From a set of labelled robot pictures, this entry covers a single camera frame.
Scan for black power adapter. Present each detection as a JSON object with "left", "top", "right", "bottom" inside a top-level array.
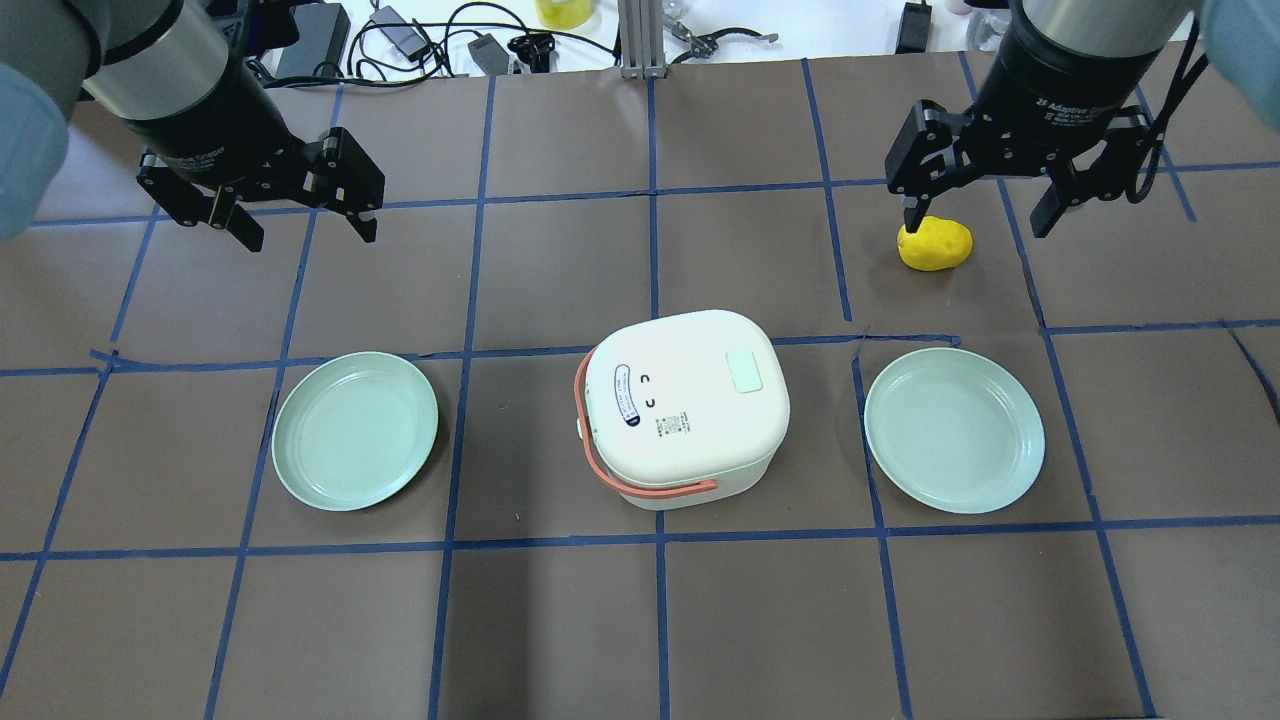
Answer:
[{"left": 275, "top": 3, "right": 349, "bottom": 78}]

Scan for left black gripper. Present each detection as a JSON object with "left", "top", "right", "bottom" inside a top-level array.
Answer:
[{"left": 125, "top": 56, "right": 387, "bottom": 252}]

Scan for white rice cooker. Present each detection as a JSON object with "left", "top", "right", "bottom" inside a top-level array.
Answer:
[{"left": 573, "top": 309, "right": 790, "bottom": 511}]

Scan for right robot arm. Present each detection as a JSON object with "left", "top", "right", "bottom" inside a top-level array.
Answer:
[{"left": 884, "top": 1, "right": 1279, "bottom": 238}]

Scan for small black adapter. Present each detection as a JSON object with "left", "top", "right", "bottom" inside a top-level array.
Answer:
[{"left": 893, "top": 1, "right": 933, "bottom": 55}]

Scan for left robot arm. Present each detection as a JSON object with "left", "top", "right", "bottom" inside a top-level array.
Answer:
[{"left": 1, "top": 1, "right": 385, "bottom": 252}]

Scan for left green plate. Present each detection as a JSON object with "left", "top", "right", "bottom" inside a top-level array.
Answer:
[{"left": 270, "top": 351, "right": 440, "bottom": 512}]

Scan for yellow lemon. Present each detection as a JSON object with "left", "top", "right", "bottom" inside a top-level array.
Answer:
[{"left": 896, "top": 215, "right": 975, "bottom": 272}]

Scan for black cables bundle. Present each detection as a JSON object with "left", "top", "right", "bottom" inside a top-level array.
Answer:
[{"left": 346, "top": 0, "right": 621, "bottom": 91}]

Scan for right green plate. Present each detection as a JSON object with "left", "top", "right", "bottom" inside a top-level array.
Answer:
[{"left": 863, "top": 347, "right": 1046, "bottom": 515}]

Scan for yellow cup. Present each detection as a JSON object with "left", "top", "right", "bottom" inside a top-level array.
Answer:
[{"left": 534, "top": 0, "right": 594, "bottom": 31}]

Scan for aluminium frame post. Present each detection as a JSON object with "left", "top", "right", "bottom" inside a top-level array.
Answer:
[{"left": 617, "top": 0, "right": 669, "bottom": 79}]

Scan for grey power brick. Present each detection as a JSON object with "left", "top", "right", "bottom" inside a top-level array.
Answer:
[{"left": 467, "top": 33, "right": 513, "bottom": 77}]

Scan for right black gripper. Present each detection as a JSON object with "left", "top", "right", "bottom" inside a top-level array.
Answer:
[{"left": 884, "top": 20, "right": 1166, "bottom": 238}]

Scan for green plate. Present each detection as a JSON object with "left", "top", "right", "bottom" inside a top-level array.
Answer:
[
  {"left": 270, "top": 351, "right": 440, "bottom": 512},
  {"left": 863, "top": 347, "right": 1046, "bottom": 515}
]

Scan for metal pliers tool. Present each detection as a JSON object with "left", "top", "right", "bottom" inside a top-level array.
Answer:
[{"left": 663, "top": 17, "right": 780, "bottom": 65}]

